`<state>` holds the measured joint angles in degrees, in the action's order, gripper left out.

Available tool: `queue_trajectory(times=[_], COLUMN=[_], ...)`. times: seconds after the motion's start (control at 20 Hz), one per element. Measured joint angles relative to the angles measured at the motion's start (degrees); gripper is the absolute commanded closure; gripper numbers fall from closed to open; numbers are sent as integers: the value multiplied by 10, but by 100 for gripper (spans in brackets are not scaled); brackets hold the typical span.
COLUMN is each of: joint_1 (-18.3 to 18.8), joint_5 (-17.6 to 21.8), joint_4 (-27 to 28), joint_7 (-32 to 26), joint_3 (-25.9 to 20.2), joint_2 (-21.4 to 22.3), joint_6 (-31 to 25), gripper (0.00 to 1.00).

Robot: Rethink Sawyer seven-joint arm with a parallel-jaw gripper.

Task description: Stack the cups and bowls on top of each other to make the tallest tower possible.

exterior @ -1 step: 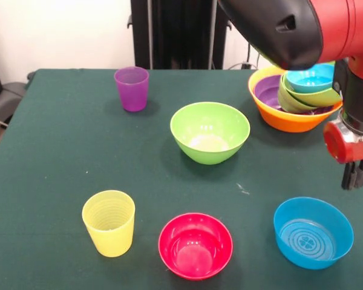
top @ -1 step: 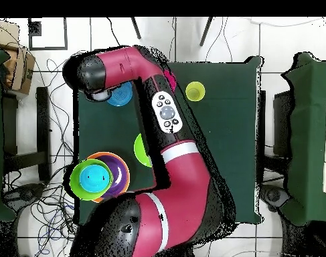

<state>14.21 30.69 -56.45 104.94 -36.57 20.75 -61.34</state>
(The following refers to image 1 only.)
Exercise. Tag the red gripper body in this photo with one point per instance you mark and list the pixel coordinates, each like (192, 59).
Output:
(338, 145)

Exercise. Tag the large green bowl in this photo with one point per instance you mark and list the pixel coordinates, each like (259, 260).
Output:
(210, 133)
(320, 98)

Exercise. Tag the large orange bowl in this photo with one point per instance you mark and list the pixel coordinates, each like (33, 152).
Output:
(290, 122)

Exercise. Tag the small green bowl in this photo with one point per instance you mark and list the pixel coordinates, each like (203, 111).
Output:
(287, 104)

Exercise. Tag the small light blue bowl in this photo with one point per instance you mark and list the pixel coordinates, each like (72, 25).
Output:
(311, 83)

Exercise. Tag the blue bowl with ribbed bottom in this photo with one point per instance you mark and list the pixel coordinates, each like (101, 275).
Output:
(313, 235)

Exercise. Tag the purple bowl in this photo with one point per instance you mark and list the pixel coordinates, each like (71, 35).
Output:
(267, 90)

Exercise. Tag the purple cup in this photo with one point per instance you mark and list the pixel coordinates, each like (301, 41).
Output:
(132, 93)

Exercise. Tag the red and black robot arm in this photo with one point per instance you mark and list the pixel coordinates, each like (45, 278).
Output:
(335, 30)

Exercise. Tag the red bowl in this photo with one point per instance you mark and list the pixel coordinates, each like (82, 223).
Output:
(195, 252)

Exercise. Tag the yellow ribbed cup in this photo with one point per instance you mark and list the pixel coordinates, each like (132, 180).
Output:
(109, 235)

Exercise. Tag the dark green tablecloth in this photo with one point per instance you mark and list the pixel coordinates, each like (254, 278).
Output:
(63, 151)

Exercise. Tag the grey chair base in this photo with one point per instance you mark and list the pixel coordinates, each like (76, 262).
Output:
(9, 93)

